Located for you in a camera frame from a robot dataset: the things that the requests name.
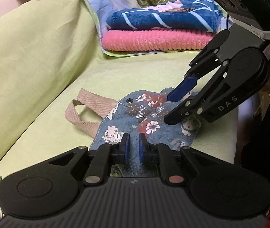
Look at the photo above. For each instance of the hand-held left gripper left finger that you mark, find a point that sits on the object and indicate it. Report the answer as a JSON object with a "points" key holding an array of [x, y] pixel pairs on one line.
{"points": [[125, 147]]}

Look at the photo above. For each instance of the pink ribbed blanket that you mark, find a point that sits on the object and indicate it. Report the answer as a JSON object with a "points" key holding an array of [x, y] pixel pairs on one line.
{"points": [[149, 40]]}

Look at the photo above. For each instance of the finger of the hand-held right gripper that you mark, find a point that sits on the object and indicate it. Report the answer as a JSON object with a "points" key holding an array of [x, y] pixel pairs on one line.
{"points": [[180, 114], [182, 89]]}

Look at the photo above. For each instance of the blue striped plush blanket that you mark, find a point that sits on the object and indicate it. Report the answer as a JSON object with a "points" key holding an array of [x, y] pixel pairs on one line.
{"points": [[137, 19]]}

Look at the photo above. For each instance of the light green sofa cover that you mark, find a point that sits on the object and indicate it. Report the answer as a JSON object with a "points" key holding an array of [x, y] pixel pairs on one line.
{"points": [[30, 64]]}

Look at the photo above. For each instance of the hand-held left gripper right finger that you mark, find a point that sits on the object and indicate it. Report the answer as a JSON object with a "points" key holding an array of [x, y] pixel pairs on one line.
{"points": [[141, 148]]}

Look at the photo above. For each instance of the blue floral shopping bag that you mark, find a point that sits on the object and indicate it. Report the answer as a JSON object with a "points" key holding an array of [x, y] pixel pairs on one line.
{"points": [[123, 121]]}

